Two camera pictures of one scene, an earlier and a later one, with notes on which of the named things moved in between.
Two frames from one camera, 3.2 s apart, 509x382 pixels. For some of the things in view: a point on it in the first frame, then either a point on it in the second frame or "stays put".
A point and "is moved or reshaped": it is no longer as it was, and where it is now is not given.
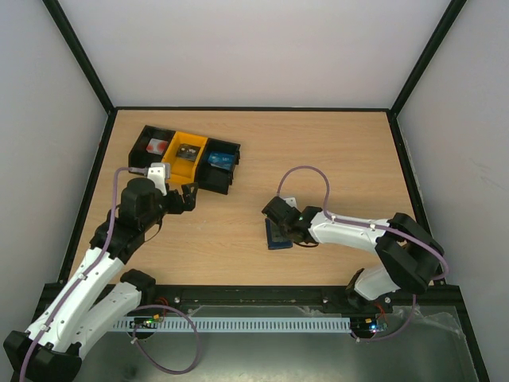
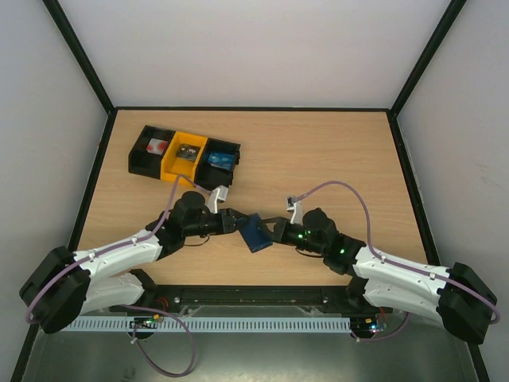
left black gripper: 188,204 -> 233,215
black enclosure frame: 454,294 stays put
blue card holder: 275,240 is moved or reshaped
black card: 188,151 stays put
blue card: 221,160 stays put
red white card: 157,146 stays put
